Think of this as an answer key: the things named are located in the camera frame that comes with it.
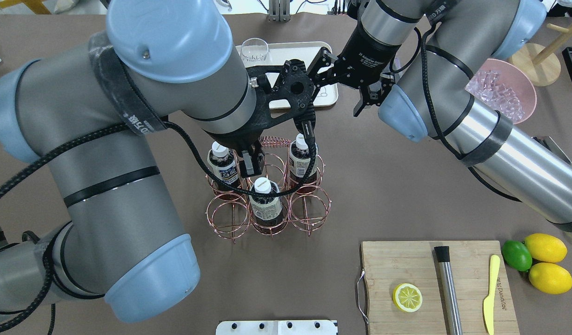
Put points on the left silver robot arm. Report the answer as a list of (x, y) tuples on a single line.
[(87, 111)]

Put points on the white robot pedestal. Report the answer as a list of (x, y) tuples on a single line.
[(278, 327)]

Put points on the pink bowl with ice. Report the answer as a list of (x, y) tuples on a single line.
[(505, 88)]

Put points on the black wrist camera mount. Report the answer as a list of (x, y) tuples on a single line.
[(287, 82)]

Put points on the half lemon slice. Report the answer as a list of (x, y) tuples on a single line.
[(407, 297)]

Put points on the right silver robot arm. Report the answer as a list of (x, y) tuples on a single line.
[(419, 62)]

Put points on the cream serving tray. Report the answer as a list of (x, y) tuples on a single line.
[(304, 51)]

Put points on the wooden cutting board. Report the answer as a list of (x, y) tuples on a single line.
[(389, 263)]

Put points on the yellow plastic knife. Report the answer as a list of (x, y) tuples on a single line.
[(489, 301)]

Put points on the wooden cup tree stand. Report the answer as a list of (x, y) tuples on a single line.
[(540, 64)]

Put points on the steel muddler black tip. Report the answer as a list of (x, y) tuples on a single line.
[(450, 300)]

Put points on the copper wire bottle basket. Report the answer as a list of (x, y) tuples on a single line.
[(230, 213)]

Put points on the green lime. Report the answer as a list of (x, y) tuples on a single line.
[(516, 255)]

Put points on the tea bottle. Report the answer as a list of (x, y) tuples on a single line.
[(298, 162), (268, 211), (223, 165)]

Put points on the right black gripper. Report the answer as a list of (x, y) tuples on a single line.
[(367, 49)]

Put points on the yellow lemon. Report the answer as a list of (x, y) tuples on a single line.
[(550, 278), (545, 247)]

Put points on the steel ice scoop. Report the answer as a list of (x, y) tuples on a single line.
[(553, 147)]

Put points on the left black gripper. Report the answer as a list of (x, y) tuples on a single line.
[(233, 137)]

